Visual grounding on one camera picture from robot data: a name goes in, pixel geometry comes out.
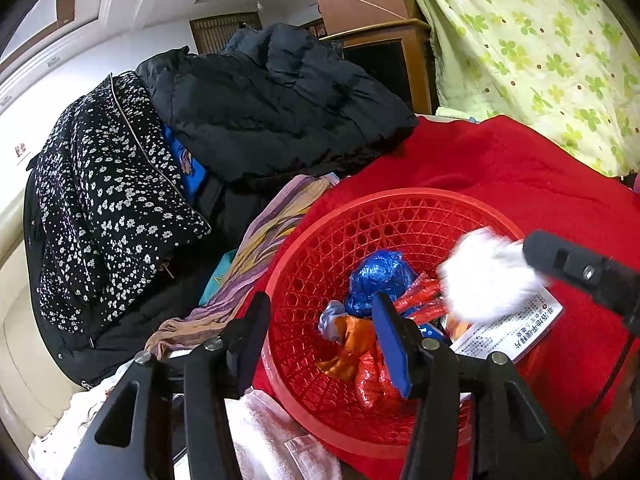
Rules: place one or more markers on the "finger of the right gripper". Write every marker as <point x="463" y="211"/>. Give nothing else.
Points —
<point x="609" y="283"/>

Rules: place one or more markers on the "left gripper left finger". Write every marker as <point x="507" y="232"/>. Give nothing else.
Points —
<point x="131" y="436"/>

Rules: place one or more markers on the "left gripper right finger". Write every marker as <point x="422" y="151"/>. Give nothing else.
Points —
<point x="513" y="438"/>

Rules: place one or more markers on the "white purple medicine box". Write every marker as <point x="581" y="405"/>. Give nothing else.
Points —
<point x="515" y="334"/>

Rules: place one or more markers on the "large white tissue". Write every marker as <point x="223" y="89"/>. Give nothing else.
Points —
<point x="486" y="277"/>

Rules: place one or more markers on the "red plastic bag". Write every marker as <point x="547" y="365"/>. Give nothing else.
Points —
<point x="422" y="304"/>

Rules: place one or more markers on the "orange wrapper bundle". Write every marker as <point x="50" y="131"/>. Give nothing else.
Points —
<point x="357" y="337"/>

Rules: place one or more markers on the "blue plastic bag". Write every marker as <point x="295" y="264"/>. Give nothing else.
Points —
<point x="377" y="279"/>

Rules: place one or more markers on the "small white tissue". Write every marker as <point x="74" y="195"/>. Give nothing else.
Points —
<point x="332" y="322"/>

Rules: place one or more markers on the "beige leather sofa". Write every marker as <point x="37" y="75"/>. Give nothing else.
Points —
<point x="34" y="391"/>

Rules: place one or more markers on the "white towel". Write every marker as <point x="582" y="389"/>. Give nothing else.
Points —
<point x="267" y="441"/>

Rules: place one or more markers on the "red plastic mesh basket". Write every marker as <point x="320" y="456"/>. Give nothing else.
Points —
<point x="321" y="278"/>

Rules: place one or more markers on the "black white floral garment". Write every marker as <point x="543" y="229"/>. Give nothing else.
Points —
<point x="113" y="248"/>

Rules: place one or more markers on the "green floral quilt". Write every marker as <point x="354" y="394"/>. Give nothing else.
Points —
<point x="565" y="68"/>

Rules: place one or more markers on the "striped purple tan scarf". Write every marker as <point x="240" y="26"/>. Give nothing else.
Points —
<point x="259" y="245"/>

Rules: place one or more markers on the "wooden cabinet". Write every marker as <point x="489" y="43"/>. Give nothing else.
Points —
<point x="398" y="54"/>

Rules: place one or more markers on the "black puffer jacket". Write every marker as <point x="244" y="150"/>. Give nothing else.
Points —
<point x="274" y="102"/>

